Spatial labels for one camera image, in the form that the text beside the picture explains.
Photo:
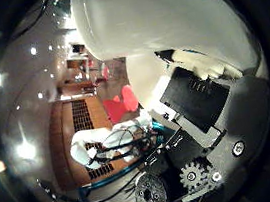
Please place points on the wooden cabinet with grid panel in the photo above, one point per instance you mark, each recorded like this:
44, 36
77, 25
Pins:
68, 140

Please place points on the wooden desk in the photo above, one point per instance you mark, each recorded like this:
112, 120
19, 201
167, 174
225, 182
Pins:
77, 87

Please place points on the red chair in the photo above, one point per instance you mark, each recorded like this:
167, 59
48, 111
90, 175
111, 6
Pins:
130, 98
115, 110

